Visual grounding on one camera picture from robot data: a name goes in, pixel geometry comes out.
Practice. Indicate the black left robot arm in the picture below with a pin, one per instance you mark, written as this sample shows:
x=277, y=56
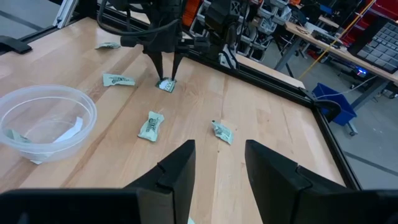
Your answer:
x=222, y=15

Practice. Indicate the blue bin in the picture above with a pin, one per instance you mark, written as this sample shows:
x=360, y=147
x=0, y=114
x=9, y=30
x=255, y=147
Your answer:
x=334, y=99

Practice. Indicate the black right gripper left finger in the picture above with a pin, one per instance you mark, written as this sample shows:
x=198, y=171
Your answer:
x=180, y=174

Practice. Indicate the white paper packet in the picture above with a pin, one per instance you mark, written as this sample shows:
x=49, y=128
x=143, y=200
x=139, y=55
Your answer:
x=36, y=162

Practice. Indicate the wooden workbench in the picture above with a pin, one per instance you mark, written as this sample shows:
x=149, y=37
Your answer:
x=329, y=49

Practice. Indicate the black table bracket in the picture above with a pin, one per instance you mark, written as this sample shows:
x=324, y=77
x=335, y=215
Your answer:
x=14, y=43

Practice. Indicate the grey storage bin rack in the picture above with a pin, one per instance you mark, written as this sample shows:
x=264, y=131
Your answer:
x=267, y=21

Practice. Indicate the grey drawer organiser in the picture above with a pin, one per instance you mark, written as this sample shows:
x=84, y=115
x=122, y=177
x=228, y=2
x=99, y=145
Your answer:
x=381, y=46

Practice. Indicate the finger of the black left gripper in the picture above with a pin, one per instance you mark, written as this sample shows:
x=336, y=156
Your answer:
x=177, y=63
x=157, y=63

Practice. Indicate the white aluminium profile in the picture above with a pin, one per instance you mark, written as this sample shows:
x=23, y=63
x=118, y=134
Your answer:
x=65, y=12

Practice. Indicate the yellow pole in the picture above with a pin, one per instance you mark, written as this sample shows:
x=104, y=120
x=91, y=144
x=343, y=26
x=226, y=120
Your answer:
x=335, y=40

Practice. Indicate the clear plastic bowl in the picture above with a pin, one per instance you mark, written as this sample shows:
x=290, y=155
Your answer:
x=77, y=102

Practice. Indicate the orange box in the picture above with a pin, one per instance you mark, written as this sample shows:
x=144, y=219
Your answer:
x=191, y=12

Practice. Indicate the green white candy packet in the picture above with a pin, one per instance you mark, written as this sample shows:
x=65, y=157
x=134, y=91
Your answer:
x=108, y=45
x=223, y=132
x=118, y=80
x=151, y=126
x=167, y=85
x=191, y=221
x=15, y=136

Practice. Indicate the black table frame rail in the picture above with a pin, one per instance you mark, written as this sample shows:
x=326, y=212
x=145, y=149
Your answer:
x=280, y=84

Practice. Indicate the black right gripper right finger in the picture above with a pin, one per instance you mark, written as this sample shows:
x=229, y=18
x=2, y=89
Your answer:
x=273, y=183

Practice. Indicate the black corner clamp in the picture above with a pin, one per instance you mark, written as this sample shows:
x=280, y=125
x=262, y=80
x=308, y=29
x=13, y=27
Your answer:
x=326, y=104

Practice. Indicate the red storage bins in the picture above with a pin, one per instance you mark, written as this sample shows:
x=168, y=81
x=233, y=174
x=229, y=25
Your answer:
x=382, y=9

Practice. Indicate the device with blue light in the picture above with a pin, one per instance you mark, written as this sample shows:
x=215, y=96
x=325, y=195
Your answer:
x=361, y=72

